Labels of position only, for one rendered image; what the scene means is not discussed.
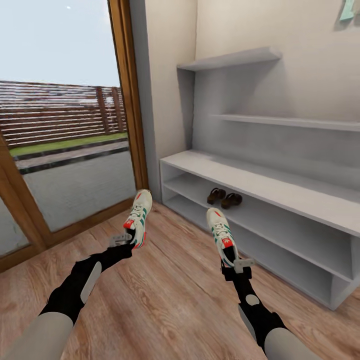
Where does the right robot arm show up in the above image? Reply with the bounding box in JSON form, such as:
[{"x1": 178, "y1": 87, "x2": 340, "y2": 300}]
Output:
[{"x1": 221, "y1": 258, "x2": 322, "y2": 360}]

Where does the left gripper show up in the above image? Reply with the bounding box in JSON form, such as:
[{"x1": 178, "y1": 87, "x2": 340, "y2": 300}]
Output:
[{"x1": 106, "y1": 243, "x2": 136, "y2": 267}]

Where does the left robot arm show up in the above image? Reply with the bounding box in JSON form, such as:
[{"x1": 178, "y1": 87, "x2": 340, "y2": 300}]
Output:
[{"x1": 3, "y1": 233, "x2": 136, "y2": 360}]

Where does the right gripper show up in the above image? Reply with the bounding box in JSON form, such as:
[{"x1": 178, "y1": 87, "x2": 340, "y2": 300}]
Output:
[{"x1": 221, "y1": 265, "x2": 252, "y2": 287}]

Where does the gym shoe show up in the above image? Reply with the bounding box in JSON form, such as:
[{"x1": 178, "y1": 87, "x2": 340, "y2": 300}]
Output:
[
  {"x1": 206, "y1": 207, "x2": 240, "y2": 268},
  {"x1": 122, "y1": 189, "x2": 153, "y2": 249}
]

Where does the sandal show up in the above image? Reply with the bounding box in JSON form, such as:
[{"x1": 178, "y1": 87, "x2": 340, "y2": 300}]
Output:
[
  {"x1": 221, "y1": 193, "x2": 242, "y2": 210},
  {"x1": 207, "y1": 189, "x2": 226, "y2": 205}
]

